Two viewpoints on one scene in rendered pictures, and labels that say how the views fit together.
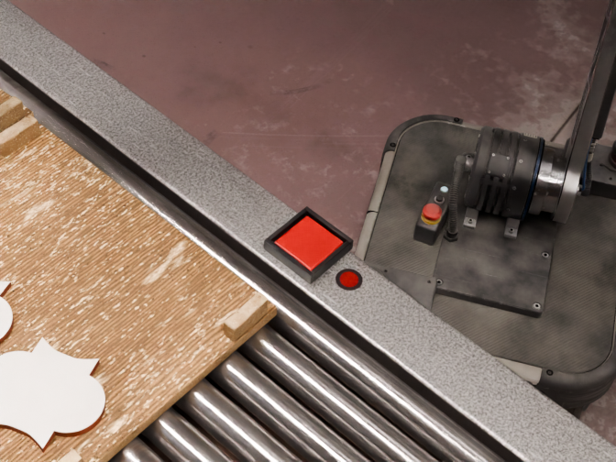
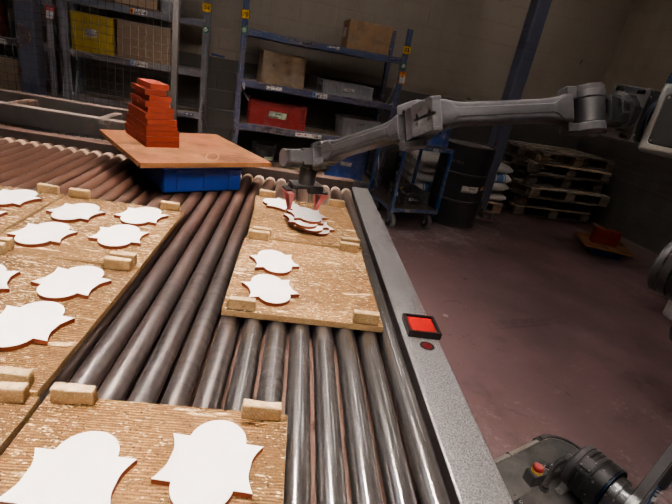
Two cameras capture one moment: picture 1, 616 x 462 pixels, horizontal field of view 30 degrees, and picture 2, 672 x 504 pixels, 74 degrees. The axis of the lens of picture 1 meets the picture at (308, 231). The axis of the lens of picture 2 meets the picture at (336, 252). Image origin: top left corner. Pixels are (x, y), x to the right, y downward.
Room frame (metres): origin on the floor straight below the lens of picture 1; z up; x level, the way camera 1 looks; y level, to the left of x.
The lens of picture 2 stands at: (0.06, -0.47, 1.44)
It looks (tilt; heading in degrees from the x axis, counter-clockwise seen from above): 23 degrees down; 44
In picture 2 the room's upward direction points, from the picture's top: 11 degrees clockwise
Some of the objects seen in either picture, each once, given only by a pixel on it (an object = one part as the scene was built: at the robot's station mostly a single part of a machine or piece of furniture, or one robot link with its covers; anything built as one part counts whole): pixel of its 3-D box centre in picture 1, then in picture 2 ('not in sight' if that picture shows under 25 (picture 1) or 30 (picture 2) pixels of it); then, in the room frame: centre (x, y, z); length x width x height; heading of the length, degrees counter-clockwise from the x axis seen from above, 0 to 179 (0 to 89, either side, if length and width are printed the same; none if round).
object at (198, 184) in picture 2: not in sight; (188, 167); (0.83, 1.16, 0.97); 0.31 x 0.31 x 0.10; 88
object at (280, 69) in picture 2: not in sight; (281, 69); (3.24, 4.02, 1.26); 0.49 x 0.38 x 0.34; 156
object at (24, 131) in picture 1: (17, 135); (349, 246); (0.97, 0.37, 0.95); 0.06 x 0.02 x 0.03; 142
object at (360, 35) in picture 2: not in sight; (366, 38); (3.99, 3.51, 1.74); 0.50 x 0.38 x 0.32; 149
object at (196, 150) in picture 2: not in sight; (184, 148); (0.84, 1.23, 1.03); 0.50 x 0.50 x 0.02; 88
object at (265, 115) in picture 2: not in sight; (276, 113); (3.22, 3.99, 0.78); 0.66 x 0.45 x 0.28; 149
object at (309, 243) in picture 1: (308, 245); (420, 326); (0.86, 0.00, 0.92); 0.06 x 0.06 x 0.01; 52
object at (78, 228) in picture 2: not in sight; (98, 223); (0.39, 0.75, 0.94); 0.41 x 0.35 x 0.04; 52
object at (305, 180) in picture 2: not in sight; (307, 177); (0.98, 0.63, 1.08); 0.10 x 0.07 x 0.07; 165
